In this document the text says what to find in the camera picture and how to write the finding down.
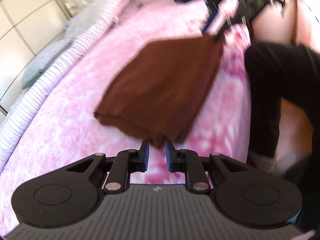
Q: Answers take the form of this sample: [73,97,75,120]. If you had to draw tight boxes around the brown knitted vest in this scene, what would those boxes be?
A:
[94,36,225,148]

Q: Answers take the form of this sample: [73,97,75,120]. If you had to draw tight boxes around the person's black trousers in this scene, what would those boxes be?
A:
[244,43,319,231]

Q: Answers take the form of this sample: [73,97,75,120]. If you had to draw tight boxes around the striped white duvet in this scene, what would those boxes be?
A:
[1,0,131,170]

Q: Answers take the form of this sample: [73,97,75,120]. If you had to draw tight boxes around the grey checked pillow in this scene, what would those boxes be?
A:
[21,38,73,90]

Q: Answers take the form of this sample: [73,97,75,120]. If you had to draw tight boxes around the white wardrobe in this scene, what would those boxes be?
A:
[1,0,69,119]

